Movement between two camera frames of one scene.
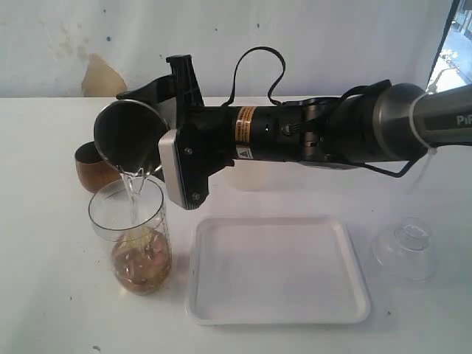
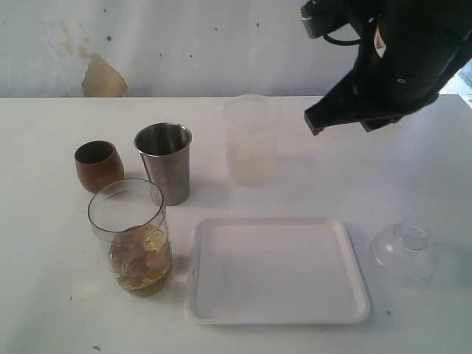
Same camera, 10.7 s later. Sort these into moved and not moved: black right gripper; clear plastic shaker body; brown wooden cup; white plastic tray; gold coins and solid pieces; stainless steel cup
Moved: stainless steel cup; black right gripper
Not moved: brown wooden cup; clear plastic shaker body; gold coins and solid pieces; white plastic tray
